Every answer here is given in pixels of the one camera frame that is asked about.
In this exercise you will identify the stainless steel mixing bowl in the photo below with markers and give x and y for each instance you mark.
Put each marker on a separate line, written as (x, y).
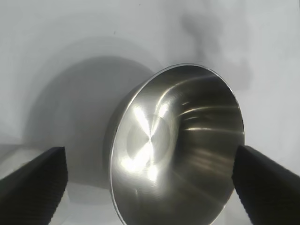
(168, 140)

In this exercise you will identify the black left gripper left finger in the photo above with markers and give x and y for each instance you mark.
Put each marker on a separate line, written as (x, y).
(30, 187)

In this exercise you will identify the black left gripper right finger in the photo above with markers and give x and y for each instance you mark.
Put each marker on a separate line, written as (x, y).
(267, 187)

